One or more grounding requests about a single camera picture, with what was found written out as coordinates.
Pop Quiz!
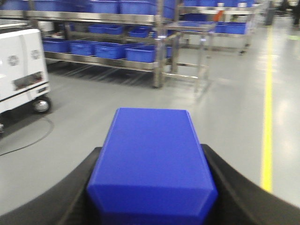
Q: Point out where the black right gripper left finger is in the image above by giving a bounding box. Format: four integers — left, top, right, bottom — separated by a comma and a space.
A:
0, 147, 101, 225

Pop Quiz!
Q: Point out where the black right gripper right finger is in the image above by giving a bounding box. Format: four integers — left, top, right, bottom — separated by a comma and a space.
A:
202, 144, 300, 225

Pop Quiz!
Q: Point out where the blue plastic block part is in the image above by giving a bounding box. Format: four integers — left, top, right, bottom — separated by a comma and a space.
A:
87, 107, 218, 225

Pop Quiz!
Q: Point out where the stainless steel shelf rack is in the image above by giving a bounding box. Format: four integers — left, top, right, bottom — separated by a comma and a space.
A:
0, 0, 259, 88

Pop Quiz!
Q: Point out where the white wheeled cart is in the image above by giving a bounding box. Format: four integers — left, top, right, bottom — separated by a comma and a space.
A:
0, 28, 53, 132

